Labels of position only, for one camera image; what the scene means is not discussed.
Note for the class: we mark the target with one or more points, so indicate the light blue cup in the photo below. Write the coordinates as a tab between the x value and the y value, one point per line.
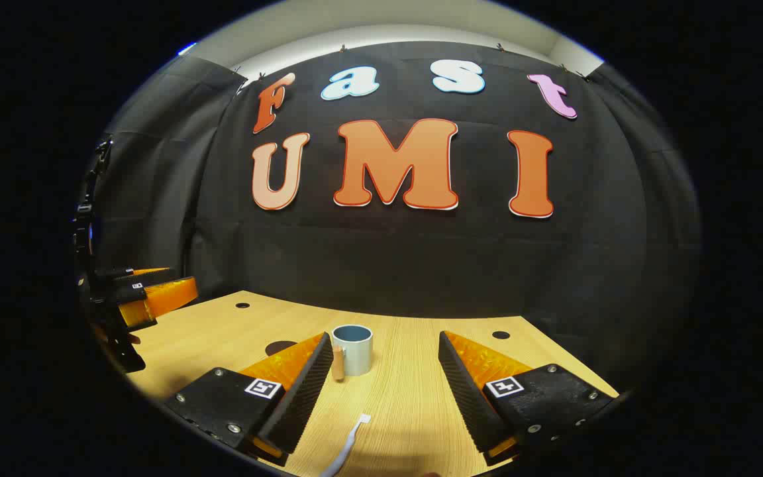
358	358

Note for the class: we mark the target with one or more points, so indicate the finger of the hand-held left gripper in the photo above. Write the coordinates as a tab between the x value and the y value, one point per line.
123	273
169	295

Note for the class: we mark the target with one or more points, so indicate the wooden desktop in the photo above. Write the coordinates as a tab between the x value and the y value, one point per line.
408	397

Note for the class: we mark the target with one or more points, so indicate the black backdrop cloth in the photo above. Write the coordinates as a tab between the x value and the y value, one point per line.
421	265

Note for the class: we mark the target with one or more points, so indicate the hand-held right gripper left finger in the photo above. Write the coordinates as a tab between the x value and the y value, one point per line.
302	397

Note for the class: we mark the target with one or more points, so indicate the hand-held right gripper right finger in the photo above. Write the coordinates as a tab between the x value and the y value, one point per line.
471	397

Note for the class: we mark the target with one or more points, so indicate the dark round coaster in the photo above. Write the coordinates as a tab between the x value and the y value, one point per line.
279	346

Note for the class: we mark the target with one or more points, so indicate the white toothbrush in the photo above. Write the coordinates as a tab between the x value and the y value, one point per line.
348	444

